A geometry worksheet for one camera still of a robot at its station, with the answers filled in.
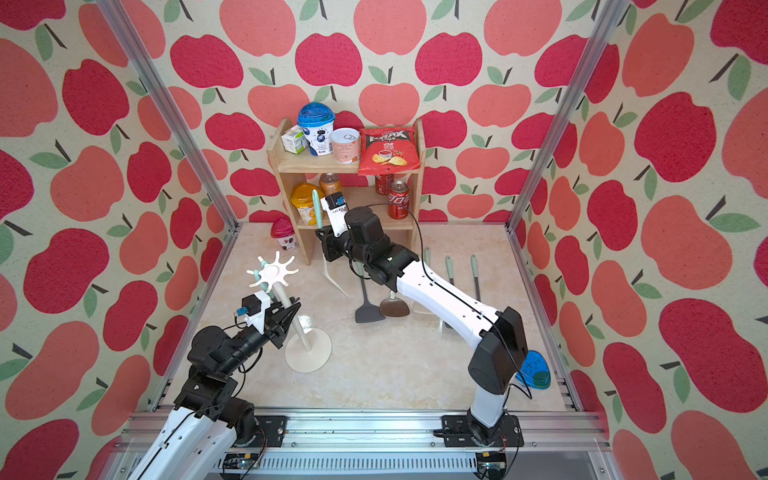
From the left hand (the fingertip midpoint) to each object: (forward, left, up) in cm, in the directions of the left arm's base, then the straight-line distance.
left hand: (295, 308), depth 69 cm
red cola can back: (+45, -21, +3) cm, 49 cm away
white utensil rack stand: (0, +1, -24) cm, 24 cm away
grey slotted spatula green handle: (+26, -54, -23) cm, 64 cm away
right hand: (+15, -5, +9) cm, 18 cm away
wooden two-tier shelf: (+49, -13, -4) cm, 51 cm away
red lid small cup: (+40, +15, -15) cm, 45 cm away
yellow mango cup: (+31, +3, +7) cm, 32 cm away
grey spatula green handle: (+11, -16, -23) cm, 30 cm away
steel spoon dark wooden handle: (+15, -24, -25) cm, 38 cm away
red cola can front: (+33, -25, +6) cm, 42 cm away
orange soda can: (+39, -5, +7) cm, 40 cm away
